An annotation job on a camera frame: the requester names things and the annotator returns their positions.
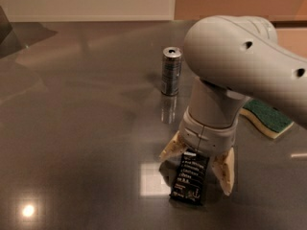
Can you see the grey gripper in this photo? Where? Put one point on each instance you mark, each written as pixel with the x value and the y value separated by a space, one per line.
pixel 204 137

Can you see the black rxbar chocolate wrapper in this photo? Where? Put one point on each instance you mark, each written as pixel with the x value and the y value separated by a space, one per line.
pixel 190 177

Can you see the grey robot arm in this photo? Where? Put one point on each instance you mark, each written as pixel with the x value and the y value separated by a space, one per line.
pixel 235 59

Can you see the silver redbull can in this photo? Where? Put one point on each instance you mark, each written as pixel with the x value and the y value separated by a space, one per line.
pixel 171 69

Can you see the green yellow sponge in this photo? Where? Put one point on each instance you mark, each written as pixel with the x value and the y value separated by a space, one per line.
pixel 266 119

